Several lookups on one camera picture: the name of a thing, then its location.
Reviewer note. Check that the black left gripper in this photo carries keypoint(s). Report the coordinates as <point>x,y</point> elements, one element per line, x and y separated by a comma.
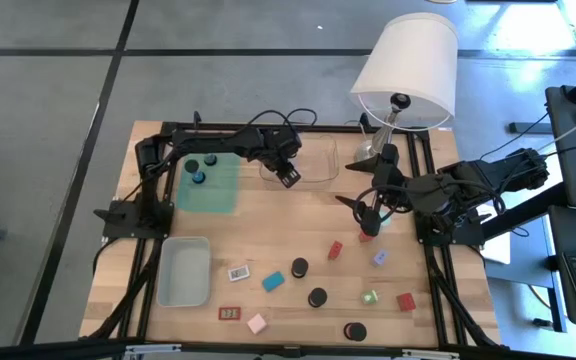
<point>280,150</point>

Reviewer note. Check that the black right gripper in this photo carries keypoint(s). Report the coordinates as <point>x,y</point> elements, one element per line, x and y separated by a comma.
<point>393,190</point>

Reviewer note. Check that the red wall charger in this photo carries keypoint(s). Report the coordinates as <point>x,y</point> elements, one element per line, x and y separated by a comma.
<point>335,250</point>
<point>406,302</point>
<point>365,237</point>

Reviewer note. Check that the lavender wall charger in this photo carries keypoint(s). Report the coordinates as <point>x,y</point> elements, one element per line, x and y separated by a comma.
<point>380,258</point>

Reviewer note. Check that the teal digital clock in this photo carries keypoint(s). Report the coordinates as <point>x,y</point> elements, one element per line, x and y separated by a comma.
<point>273,281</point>

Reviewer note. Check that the white digital clock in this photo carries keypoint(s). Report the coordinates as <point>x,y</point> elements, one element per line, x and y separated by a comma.
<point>238,272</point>

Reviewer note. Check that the green wall charger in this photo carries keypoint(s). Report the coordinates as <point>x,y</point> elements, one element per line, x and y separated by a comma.
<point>369,297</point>

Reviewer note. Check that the black disc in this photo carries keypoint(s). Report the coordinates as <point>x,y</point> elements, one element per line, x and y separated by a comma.
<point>356,332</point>
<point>318,298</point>

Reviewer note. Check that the red digital clock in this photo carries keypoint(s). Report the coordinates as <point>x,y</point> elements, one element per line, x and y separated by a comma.
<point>229,313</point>

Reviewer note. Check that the pink wall charger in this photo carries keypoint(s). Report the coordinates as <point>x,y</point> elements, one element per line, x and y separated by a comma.
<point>257,323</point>

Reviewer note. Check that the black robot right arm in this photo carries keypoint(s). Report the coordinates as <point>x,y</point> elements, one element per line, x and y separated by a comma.
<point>493,172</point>

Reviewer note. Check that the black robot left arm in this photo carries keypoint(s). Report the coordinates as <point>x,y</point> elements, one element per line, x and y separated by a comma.
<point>218,141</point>

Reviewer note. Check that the clear plastic bin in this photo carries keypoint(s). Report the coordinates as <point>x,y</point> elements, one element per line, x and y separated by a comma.
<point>318,160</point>

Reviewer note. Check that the teal translucent plastic bin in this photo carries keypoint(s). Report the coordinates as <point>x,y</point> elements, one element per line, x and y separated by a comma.
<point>218,195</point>

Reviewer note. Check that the table lamp with white shade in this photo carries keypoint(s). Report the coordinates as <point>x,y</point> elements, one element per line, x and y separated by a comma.
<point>408,60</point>

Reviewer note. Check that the grey plastic bin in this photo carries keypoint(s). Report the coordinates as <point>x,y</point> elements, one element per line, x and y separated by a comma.
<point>183,275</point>

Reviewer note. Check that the white sheet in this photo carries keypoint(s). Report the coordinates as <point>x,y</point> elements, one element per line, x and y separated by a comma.
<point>499,250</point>

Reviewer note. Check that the black crossbeam with silver brackets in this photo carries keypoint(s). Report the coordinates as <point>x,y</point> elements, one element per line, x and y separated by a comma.
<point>288,352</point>

